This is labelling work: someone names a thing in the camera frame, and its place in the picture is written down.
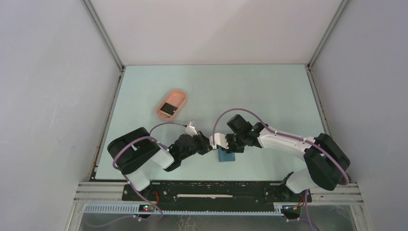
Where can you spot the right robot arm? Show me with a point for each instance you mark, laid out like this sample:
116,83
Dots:
326,163

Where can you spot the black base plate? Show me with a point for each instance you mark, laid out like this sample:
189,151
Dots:
217,196

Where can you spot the blue card holder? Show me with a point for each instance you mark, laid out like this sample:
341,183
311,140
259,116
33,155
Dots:
224,156

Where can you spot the pink oval tray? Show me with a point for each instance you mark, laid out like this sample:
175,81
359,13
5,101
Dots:
175,97

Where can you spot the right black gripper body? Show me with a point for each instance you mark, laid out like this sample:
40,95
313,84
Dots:
236,144

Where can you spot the aluminium frame rail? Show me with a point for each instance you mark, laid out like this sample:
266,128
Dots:
106,197

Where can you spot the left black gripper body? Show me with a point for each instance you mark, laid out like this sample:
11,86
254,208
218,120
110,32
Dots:
198,145

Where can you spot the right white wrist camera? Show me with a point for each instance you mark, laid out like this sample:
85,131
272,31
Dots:
218,140

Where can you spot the black credit card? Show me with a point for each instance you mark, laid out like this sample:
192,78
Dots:
168,109

